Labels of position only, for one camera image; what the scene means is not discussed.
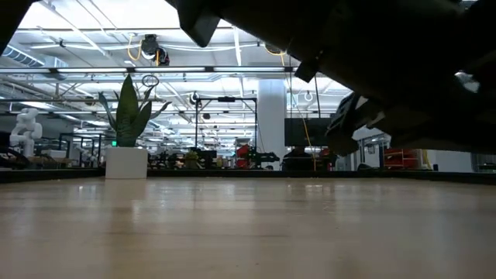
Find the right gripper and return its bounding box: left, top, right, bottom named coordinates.
left=166, top=0, right=388, bottom=84

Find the white pillar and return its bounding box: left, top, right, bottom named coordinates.
left=257, top=79, right=288, bottom=170

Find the person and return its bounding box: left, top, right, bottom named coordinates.
left=281, top=145, right=315, bottom=172

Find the small background plant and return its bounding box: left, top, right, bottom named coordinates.
left=184, top=150, right=199, bottom=171

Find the green snake plant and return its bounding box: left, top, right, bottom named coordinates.
left=98, top=74, right=172, bottom=149

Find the white plant pot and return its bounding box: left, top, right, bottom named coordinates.
left=104, top=146, right=150, bottom=181

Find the red bin shelf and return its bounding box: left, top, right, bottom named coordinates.
left=383, top=148, right=423, bottom=171

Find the black background rig frame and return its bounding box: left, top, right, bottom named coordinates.
left=195, top=96, right=260, bottom=152

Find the black hanging cable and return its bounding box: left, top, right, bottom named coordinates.
left=312, top=73, right=322, bottom=119

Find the black table frame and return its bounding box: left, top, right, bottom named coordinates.
left=0, top=168, right=496, bottom=186

